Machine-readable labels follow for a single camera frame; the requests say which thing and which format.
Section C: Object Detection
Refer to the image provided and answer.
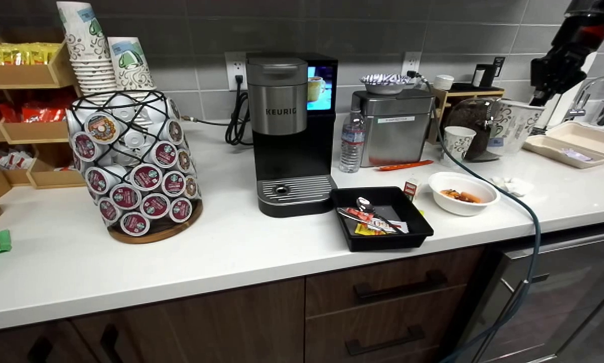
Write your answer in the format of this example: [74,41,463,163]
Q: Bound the row of red packets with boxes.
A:
[0,100,77,125]

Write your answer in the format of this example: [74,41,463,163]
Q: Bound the black drawer handle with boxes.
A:
[344,325,427,357]
[353,269,449,305]

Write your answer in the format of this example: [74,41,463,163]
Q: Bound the orange food pieces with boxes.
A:
[440,189,484,204]

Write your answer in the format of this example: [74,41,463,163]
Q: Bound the black holder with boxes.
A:
[472,56,506,90]

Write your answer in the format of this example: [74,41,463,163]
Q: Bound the clear wrapped packet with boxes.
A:
[558,147,593,163]

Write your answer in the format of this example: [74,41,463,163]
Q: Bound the row of red white sachets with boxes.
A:
[0,150,34,170]

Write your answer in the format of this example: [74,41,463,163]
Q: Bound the large patterned paper cup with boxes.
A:
[487,99,546,155]

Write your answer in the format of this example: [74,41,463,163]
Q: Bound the stainless steel box appliance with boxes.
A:
[351,89,436,168]

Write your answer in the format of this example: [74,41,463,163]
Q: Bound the crumpled white tissue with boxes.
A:
[490,175,534,198]

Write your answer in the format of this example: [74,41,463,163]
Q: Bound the tall stack of paper cups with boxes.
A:
[56,1,117,97]

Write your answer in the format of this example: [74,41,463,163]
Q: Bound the white bowl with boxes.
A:
[428,171,501,217]

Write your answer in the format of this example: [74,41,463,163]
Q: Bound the metal spoon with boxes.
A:
[356,196,389,222]

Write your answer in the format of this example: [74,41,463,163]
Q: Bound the wire coffee pod holder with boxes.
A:
[66,90,205,245]

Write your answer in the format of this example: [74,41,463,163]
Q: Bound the coffee machine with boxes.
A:
[245,51,339,219]

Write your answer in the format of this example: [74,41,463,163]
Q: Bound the heap of coffee pods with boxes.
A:
[67,96,200,237]

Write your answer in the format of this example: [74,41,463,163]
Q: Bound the red sachet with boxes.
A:
[337,206,399,234]

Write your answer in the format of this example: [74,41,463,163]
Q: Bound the black cable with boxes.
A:
[225,75,255,147]

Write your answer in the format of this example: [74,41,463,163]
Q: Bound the wooden drawer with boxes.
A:
[305,285,467,363]
[305,246,486,319]

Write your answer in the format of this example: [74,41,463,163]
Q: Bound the wall socket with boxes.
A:
[225,51,248,92]
[401,51,423,77]

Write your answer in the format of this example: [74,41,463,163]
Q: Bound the wooden organizer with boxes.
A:
[427,85,506,145]

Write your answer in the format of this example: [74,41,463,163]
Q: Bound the black plastic tray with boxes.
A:
[330,186,435,253]

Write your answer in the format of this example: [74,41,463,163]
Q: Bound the row of yellow packets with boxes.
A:
[0,42,61,67]

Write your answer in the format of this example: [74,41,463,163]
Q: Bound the clear water bottle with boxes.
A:
[339,108,367,174]

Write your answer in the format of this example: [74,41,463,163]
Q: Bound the wooden cabinet door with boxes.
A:
[72,278,306,363]
[0,320,100,363]

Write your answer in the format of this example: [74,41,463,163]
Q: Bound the patterned paper bowl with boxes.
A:
[359,73,413,96]

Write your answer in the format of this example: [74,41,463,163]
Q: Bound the undercounter steel appliance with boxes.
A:
[455,221,604,363]

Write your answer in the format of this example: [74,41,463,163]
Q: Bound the short stack of paper cups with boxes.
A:
[107,36,156,99]

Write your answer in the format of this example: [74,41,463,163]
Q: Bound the grey blue hose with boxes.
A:
[408,71,542,363]

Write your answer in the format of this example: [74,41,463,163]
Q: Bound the styrofoam container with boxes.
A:
[522,120,604,169]

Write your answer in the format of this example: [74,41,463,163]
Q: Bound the glass jar of coffee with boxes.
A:
[442,97,502,162]

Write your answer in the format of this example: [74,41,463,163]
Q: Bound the wooden snack shelf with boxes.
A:
[0,31,87,233]

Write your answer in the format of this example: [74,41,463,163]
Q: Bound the orange stick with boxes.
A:
[377,159,435,172]

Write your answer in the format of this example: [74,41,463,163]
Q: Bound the black door handle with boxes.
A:
[27,336,54,363]
[99,323,125,363]

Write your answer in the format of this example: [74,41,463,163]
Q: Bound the small patterned paper cup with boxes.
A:
[442,126,477,167]

